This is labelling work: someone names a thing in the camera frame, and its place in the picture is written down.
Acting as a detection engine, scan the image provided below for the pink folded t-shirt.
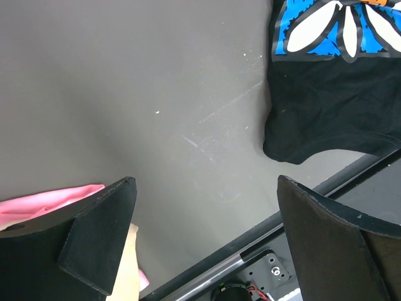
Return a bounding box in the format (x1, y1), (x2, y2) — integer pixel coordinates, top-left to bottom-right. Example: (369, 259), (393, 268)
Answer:
(1, 184), (149, 292)

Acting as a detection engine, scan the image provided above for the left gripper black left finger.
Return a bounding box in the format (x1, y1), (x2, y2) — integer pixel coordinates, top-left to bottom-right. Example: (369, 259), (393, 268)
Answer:
(1, 177), (137, 300)

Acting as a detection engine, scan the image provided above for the beige folded t-shirt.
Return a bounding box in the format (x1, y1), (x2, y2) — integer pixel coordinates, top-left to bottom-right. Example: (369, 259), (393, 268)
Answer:
(106, 224), (140, 301)

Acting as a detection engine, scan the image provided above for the aluminium frame rail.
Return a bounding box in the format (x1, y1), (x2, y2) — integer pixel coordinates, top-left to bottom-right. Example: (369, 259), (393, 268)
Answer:
(140, 150), (400, 300)

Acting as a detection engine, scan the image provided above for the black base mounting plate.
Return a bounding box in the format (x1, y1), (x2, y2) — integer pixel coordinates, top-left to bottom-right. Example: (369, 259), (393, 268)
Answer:
(209, 150), (401, 301)

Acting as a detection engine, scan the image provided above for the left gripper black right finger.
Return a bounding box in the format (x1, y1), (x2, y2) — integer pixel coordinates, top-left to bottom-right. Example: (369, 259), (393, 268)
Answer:
(277, 176), (400, 301)

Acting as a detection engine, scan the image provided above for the black t-shirt with flower print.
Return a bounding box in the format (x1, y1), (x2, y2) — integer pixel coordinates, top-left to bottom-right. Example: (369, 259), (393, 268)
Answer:
(263, 1), (400, 164)

